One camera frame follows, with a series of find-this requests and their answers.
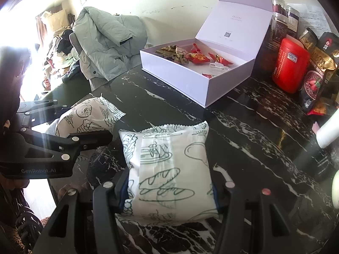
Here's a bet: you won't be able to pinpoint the person's brown speckled clothing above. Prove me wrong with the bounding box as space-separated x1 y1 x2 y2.
0 188 53 254

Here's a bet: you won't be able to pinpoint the white gift box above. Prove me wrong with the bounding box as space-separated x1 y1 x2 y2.
139 0 274 108

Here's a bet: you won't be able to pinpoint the green gold snack packet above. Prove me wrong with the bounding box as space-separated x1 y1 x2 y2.
155 45 183 62

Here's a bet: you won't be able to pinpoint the person's left hand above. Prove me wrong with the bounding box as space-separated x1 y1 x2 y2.
0 178 30 191

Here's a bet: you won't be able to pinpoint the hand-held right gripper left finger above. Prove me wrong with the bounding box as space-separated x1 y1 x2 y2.
34 169 131 254

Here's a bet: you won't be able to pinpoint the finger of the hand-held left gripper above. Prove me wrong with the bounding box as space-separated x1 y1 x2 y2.
17 99 72 124
19 130 113 166

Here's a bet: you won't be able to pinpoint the pale green puffer jacket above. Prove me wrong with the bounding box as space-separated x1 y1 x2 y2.
71 7 148 81

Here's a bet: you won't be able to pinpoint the black gold oat bag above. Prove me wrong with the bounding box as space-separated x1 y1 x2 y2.
299 32 339 113

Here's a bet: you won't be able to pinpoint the small red snack packet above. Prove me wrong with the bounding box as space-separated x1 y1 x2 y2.
307 103 327 115

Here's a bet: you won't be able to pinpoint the white cartoon cup with lid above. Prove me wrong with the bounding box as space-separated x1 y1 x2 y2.
331 168 339 209

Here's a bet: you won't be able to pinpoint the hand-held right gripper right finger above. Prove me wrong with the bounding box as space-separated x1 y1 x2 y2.
211 168 300 254

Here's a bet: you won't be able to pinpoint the tall clear jar dark contents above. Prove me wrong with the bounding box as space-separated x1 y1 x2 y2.
261 13 289 75

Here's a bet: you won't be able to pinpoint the red gold candy packet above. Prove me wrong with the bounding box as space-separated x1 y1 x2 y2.
209 52 233 66
188 53 207 64

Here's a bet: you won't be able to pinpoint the small clear jar dark contents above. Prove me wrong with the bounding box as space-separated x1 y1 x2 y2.
287 5 300 39
271 0 289 16

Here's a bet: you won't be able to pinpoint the pile of clothes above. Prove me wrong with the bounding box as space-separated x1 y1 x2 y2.
40 8 80 85

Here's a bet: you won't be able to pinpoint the small dark gold bag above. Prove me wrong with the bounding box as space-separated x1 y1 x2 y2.
299 28 320 51

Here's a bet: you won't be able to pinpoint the printed paper sheet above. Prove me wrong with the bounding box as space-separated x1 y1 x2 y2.
287 3 331 33

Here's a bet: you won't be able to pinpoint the white paper roll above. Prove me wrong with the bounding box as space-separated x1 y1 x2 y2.
316 116 339 149

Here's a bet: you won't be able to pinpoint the red canister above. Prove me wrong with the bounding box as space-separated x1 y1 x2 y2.
272 37 310 94

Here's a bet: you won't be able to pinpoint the white bread packet line drawings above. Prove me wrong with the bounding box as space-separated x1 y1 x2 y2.
118 121 221 226
45 93 126 138

